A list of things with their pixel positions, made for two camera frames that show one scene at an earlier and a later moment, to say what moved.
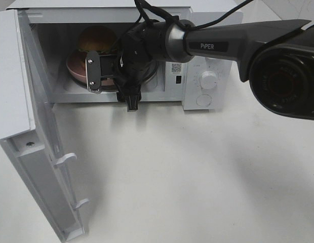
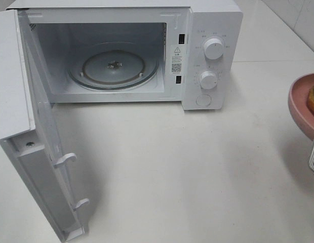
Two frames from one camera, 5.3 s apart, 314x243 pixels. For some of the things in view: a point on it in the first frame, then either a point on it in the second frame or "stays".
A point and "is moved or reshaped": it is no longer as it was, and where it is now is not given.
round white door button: [203, 100] stays
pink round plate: [76, 65] is moved or reshaped
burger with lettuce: [98, 38] is moved or reshaped
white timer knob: [209, 80] stays
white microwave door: [26, 123] stays
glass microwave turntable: [149, 85] to [113, 66]
